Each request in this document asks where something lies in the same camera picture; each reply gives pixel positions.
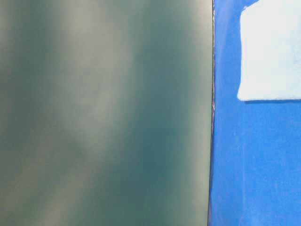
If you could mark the light blue towel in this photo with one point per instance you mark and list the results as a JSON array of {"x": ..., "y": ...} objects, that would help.
[{"x": 271, "y": 51}]

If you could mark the blue table cloth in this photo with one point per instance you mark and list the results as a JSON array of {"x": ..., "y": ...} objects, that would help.
[{"x": 255, "y": 174}]

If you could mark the blurred dark green panel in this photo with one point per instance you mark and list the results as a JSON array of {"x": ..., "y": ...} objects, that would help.
[{"x": 105, "y": 112}]

